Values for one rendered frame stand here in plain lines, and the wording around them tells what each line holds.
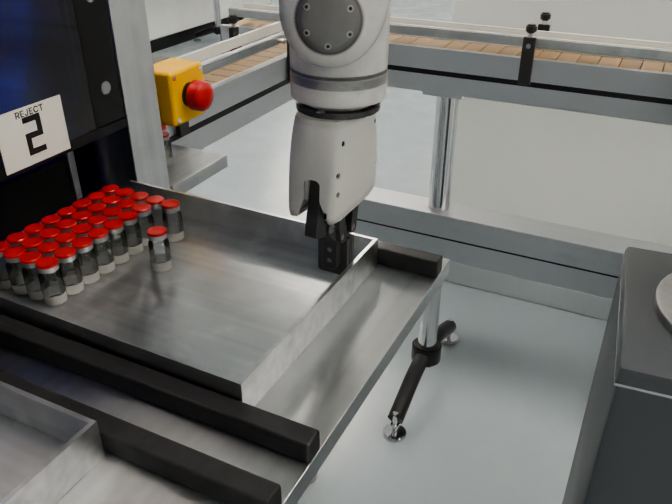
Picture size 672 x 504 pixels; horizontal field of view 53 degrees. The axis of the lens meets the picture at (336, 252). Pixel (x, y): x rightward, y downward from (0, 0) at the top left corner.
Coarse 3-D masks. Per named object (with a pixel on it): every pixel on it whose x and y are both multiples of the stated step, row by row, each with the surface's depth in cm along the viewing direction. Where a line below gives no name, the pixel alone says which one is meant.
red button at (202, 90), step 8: (200, 80) 88; (192, 88) 87; (200, 88) 87; (208, 88) 88; (192, 96) 87; (200, 96) 87; (208, 96) 88; (192, 104) 88; (200, 104) 88; (208, 104) 89
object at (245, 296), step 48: (192, 240) 78; (240, 240) 78; (288, 240) 77; (96, 288) 69; (144, 288) 69; (192, 288) 69; (240, 288) 69; (288, 288) 69; (336, 288) 64; (96, 336) 57; (144, 336) 62; (192, 336) 62; (240, 336) 62; (288, 336) 57; (240, 384) 51
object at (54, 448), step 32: (0, 384) 51; (0, 416) 53; (32, 416) 51; (64, 416) 49; (0, 448) 50; (32, 448) 50; (64, 448) 46; (96, 448) 49; (0, 480) 47; (32, 480) 44; (64, 480) 46
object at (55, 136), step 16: (16, 112) 66; (32, 112) 68; (48, 112) 70; (0, 128) 65; (16, 128) 67; (32, 128) 69; (48, 128) 70; (64, 128) 72; (0, 144) 66; (16, 144) 67; (48, 144) 71; (64, 144) 73; (16, 160) 68; (32, 160) 69
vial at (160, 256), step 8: (152, 240) 70; (160, 240) 70; (168, 240) 71; (152, 248) 70; (160, 248) 70; (168, 248) 71; (152, 256) 71; (160, 256) 71; (168, 256) 71; (152, 264) 71; (160, 264) 71; (168, 264) 72
